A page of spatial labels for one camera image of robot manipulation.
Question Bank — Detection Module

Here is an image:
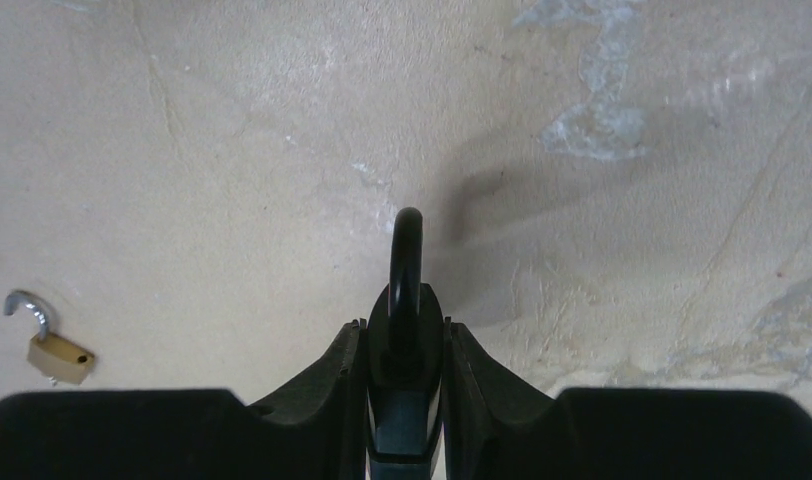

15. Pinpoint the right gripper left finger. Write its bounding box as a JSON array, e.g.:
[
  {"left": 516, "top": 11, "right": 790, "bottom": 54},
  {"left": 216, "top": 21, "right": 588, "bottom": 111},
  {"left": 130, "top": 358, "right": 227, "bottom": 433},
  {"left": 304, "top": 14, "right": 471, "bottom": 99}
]
[{"left": 248, "top": 319, "right": 368, "bottom": 479}]

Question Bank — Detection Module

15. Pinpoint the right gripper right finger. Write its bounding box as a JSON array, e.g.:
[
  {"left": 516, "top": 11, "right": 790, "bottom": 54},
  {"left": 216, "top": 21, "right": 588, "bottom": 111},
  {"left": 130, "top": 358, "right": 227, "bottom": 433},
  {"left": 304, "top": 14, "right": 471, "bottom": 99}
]
[{"left": 442, "top": 318, "right": 553, "bottom": 479}]

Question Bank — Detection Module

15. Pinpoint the black padlock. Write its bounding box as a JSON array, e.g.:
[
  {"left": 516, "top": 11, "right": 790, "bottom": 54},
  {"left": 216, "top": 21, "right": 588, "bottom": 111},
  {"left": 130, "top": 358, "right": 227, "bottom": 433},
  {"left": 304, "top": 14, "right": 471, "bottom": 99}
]
[{"left": 367, "top": 207, "right": 443, "bottom": 479}]

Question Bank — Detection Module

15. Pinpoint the brass padlock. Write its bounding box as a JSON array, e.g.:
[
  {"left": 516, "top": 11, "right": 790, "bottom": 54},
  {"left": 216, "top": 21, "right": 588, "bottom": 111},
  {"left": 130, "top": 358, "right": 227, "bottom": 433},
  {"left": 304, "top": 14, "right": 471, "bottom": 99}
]
[{"left": 3, "top": 290, "right": 96, "bottom": 385}]

